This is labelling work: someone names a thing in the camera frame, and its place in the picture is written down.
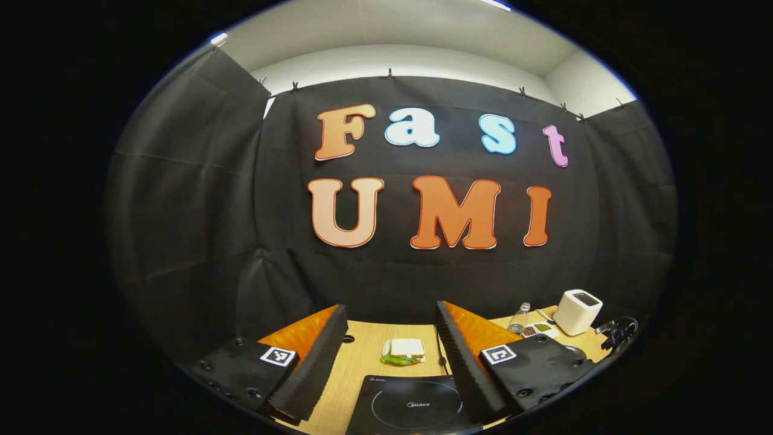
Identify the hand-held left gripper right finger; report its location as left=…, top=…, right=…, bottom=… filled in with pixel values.
left=436, top=300, right=598, bottom=424

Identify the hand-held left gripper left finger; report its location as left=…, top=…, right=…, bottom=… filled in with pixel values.
left=190, top=304, right=349, bottom=424

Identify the black induction cooktop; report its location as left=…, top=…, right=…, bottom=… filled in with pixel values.
left=345, top=375, right=484, bottom=435

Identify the steel pot with black handle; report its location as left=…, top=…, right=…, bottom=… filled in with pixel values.
left=565, top=316, right=639, bottom=363

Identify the sandwich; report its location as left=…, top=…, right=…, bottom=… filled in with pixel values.
left=390, top=338, right=425, bottom=358

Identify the white plate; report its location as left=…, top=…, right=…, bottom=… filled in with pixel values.
left=382, top=338, right=426, bottom=365

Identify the clear plastic bottle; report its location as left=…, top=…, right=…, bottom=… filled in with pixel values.
left=507, top=302, right=531, bottom=335

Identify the black backdrop cloth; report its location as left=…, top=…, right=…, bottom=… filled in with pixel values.
left=106, top=48, right=677, bottom=375

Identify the white toaster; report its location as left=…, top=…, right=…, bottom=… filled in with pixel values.
left=553, top=289, right=603, bottom=337

